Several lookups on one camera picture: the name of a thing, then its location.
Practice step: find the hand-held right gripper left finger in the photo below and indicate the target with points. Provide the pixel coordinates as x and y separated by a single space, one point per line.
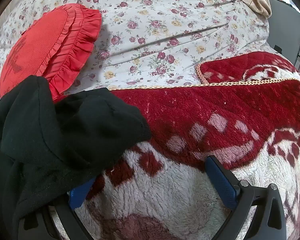
78 194

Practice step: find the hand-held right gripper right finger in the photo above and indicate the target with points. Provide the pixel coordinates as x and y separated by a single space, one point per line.
220 180

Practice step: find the black pants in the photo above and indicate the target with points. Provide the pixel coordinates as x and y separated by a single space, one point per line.
65 130

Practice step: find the red and white plush blanket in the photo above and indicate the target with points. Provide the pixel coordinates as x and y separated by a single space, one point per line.
215 105

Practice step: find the red heart-shaped frilled pillow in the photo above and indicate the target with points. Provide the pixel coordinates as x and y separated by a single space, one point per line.
40 45

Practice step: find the floral bed sheet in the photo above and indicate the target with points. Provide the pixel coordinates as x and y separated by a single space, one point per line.
152 30

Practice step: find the grey cabinet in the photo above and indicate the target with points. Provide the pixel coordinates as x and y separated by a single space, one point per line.
285 22

